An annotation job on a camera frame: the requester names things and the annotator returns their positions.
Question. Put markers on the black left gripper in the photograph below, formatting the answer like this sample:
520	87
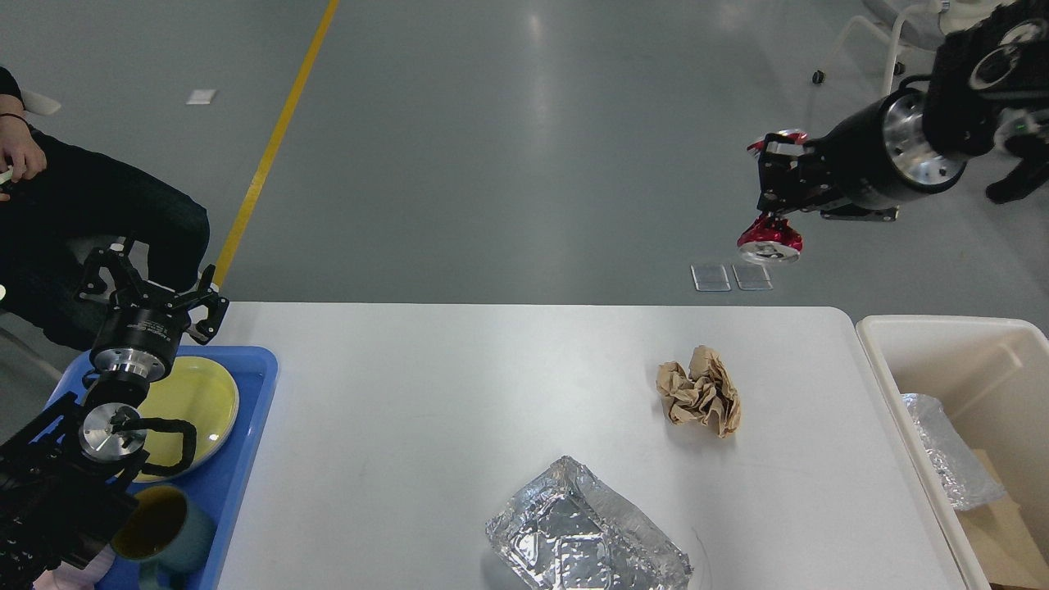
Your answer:
134	339

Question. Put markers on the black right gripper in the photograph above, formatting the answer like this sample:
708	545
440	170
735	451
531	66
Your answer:
862	170

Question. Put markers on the crushed red can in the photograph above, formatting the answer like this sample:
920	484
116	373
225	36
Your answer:
770	240

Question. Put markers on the yellow plastic plate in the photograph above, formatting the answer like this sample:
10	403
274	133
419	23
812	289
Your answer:
199	391

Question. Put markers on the brown paper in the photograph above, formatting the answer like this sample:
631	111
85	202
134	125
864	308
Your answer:
702	392

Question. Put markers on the pink mug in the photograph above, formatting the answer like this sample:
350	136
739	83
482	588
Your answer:
69	577

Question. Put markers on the foil sheet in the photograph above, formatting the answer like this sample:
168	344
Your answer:
963	477

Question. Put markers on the brown paper bag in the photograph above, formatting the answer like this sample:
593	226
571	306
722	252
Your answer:
1009	535

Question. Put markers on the foil tray front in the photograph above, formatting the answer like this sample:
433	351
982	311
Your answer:
567	529

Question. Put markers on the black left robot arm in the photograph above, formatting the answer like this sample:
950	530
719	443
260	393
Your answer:
65	475

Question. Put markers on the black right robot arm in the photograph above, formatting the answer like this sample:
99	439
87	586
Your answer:
997	64

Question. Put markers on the person's left hand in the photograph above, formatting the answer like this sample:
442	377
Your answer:
21	154

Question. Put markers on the floor socket plate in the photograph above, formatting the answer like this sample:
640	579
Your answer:
752	278
710	278

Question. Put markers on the person in black clothes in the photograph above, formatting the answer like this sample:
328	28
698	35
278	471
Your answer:
85	194

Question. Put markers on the blue plastic tray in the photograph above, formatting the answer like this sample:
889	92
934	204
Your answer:
219	484

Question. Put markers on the white office chair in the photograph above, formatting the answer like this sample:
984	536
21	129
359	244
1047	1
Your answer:
902	26

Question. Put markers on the teal mug yellow inside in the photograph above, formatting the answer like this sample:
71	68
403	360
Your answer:
168	537

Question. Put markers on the beige plastic bin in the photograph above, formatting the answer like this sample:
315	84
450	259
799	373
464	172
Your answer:
991	376

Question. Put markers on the yellow floor tape line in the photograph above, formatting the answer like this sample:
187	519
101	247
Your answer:
248	204

